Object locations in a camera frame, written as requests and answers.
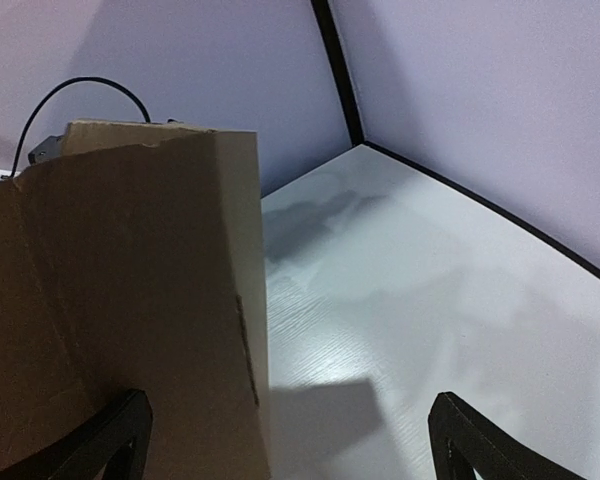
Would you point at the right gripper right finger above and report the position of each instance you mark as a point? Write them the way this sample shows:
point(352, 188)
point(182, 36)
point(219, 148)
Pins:
point(467, 445)

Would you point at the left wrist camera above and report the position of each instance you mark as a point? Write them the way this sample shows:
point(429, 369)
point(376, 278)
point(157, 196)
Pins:
point(50, 148)

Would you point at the left black frame post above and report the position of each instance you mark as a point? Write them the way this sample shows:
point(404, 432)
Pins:
point(333, 47)

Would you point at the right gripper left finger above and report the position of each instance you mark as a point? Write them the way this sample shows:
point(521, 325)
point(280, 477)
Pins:
point(113, 444)

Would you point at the brown cardboard box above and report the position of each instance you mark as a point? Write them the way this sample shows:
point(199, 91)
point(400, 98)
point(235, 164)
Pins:
point(134, 261)

